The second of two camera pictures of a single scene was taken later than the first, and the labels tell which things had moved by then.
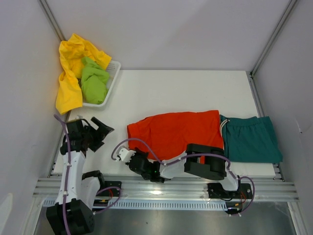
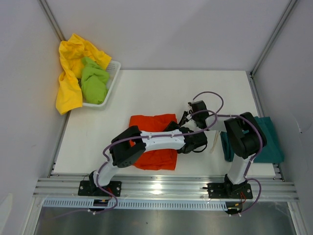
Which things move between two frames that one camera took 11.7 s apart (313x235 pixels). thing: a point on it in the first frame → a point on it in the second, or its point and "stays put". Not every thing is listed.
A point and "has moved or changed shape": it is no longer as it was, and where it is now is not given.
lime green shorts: (94, 82) stays put
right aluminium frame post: (278, 29) stays put
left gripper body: (90, 133) → (182, 152)
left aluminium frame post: (52, 19) stays put
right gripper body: (141, 154) → (196, 118)
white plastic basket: (113, 69) stays put
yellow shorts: (70, 94) stays put
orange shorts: (168, 134) has moved or changed shape
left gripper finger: (103, 129) → (172, 125)
